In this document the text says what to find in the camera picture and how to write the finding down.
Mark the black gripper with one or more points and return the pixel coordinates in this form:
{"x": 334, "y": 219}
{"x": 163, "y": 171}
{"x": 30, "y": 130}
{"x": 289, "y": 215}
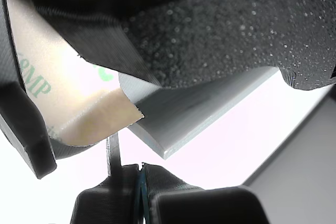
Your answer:
{"x": 223, "y": 32}

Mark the plain tan adhesive tape strip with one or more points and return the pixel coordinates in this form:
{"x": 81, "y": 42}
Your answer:
{"x": 65, "y": 90}

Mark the gray plastic fixture dark legs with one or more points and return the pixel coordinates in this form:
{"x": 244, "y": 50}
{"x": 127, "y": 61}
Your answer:
{"x": 197, "y": 113}

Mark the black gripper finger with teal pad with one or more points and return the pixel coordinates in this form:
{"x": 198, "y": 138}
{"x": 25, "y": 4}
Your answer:
{"x": 105, "y": 200}
{"x": 204, "y": 203}
{"x": 99, "y": 37}

